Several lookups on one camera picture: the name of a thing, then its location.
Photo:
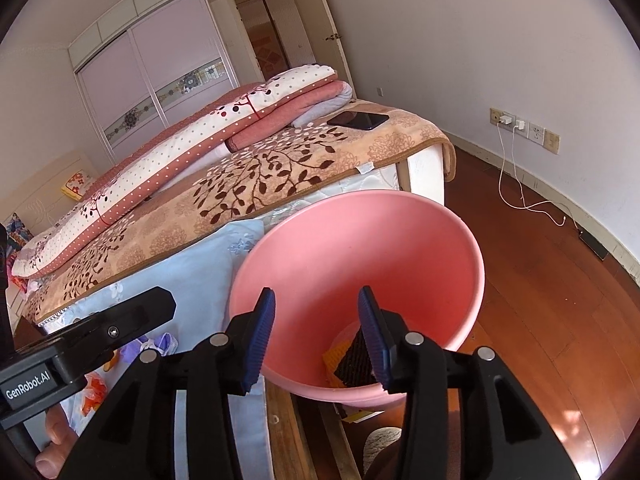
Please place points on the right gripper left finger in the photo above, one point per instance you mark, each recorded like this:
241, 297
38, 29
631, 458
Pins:
249, 334

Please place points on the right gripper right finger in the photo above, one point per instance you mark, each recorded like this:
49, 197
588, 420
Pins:
383, 332

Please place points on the black foam fruit net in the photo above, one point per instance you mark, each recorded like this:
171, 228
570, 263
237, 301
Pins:
355, 368

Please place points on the pink plastic trash bin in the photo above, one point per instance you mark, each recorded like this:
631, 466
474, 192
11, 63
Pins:
418, 257

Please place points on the left hand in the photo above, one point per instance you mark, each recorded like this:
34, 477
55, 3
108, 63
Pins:
51, 460

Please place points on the orange clear plastic wrapper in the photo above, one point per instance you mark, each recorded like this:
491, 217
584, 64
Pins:
94, 393

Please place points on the light blue floral cloth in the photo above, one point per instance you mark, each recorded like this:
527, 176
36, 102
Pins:
200, 279

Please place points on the purple white wrapper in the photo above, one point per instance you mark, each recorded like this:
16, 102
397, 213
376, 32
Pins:
164, 344

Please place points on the colourful patterned pillow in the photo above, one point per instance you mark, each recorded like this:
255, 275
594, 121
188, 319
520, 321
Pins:
17, 236

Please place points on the brown leaf pattern blanket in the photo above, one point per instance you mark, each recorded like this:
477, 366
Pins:
290, 164

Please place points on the yellow red pillow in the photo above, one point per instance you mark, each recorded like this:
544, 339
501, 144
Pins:
77, 185

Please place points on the red white dotted quilt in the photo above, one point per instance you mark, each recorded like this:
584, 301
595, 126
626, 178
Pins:
161, 161

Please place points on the pink folded blanket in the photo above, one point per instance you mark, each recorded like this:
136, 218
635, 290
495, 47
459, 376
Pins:
295, 113

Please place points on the black device on floor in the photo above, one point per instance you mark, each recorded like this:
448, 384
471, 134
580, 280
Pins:
593, 244

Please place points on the open room door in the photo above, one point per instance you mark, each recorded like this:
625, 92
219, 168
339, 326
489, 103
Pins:
325, 41

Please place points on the white wardrobe with sliding doors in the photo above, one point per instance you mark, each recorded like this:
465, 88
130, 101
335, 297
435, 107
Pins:
146, 64

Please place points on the bed frame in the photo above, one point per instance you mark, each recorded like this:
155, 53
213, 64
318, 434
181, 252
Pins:
423, 174

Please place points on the wall power outlet strip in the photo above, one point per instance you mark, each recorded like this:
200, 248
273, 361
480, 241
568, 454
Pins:
544, 137

